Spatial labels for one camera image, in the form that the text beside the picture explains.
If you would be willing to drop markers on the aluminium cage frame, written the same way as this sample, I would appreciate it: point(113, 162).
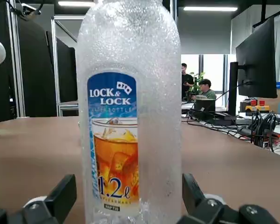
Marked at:
point(54, 58)

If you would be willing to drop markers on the transparent plastic water bottle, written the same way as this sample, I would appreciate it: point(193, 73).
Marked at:
point(130, 93)

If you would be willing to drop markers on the black power supply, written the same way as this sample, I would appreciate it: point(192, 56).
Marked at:
point(220, 117)

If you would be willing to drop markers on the seated person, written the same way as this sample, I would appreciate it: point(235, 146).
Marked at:
point(206, 91)

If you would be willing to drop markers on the green potted plant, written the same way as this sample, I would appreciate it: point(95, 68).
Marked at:
point(197, 81)

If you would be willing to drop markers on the mounted exterior camera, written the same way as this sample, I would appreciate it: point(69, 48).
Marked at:
point(29, 8)

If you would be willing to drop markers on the small black screen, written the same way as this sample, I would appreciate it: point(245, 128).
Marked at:
point(205, 105)

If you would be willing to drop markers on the ceiling light strip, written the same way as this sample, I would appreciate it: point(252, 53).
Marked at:
point(210, 9)
point(77, 3)

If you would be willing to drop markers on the standing person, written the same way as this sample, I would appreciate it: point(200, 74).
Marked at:
point(187, 80)

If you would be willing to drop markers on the aluminium frame post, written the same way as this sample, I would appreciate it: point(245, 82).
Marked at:
point(16, 58)

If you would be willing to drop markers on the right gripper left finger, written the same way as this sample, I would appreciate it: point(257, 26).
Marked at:
point(49, 210)

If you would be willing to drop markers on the black partition panel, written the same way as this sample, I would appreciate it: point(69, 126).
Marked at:
point(35, 70)
point(66, 74)

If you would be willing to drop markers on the black computer monitor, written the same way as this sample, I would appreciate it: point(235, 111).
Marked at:
point(256, 60)

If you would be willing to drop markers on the yellow emergency stop box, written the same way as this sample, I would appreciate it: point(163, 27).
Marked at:
point(256, 106)

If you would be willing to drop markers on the black monitor stand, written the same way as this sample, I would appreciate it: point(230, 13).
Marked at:
point(233, 88)

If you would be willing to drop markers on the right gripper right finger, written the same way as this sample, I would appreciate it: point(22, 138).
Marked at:
point(207, 210)

